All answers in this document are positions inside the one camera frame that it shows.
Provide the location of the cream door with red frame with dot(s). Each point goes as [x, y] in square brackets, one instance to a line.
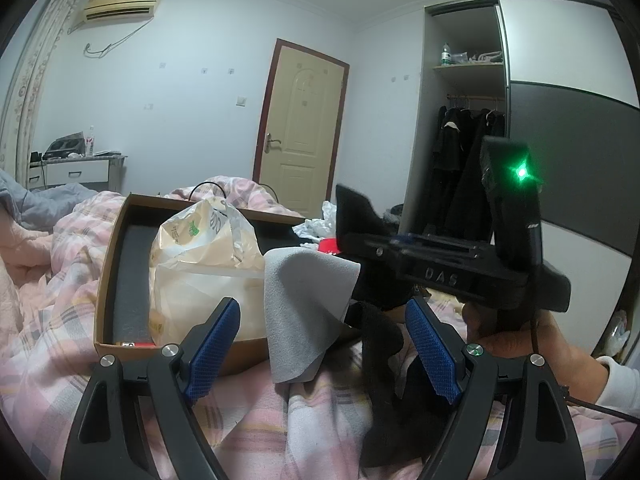
[300, 125]

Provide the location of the green label bottle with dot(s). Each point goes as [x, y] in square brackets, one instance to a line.
[446, 56]

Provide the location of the cardboard box with black foam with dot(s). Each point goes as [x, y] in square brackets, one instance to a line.
[130, 270]

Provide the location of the grey quilt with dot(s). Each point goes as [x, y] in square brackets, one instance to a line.
[35, 202]

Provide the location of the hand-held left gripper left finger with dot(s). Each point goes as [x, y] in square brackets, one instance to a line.
[215, 347]

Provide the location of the white bedside cabinet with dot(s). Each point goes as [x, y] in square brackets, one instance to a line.
[75, 171]

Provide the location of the clear water bottle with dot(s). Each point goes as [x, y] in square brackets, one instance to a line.
[90, 142]

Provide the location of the person's right forearm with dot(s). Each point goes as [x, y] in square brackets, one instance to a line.
[620, 385]

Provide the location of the wardrobe with sliding door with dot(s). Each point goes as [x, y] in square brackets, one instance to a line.
[565, 135]

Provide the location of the beige plastic bag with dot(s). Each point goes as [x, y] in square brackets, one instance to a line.
[205, 270]

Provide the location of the light grey cloth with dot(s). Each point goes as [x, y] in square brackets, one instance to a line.
[305, 310]

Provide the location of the clear plastic bag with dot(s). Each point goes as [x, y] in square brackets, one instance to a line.
[617, 332]

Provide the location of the crumpled white plastic bag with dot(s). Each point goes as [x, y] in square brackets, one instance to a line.
[320, 225]

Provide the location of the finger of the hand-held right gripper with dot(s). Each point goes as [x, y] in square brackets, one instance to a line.
[360, 225]
[382, 285]

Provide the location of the black cloth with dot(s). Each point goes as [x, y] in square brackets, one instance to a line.
[395, 395]

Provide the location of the hanging dark clothes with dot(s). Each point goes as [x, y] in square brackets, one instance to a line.
[450, 150]

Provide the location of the floral patterned curtain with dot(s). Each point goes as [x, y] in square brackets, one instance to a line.
[35, 70]

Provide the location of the beige air conditioner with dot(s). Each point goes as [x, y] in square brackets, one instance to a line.
[122, 2]

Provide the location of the red and white tissue pack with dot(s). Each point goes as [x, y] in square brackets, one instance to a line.
[329, 246]

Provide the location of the small red packet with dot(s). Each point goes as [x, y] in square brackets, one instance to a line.
[137, 344]

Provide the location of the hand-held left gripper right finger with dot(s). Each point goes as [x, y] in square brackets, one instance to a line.
[434, 355]

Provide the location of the person's right hand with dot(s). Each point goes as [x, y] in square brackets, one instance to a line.
[510, 342]

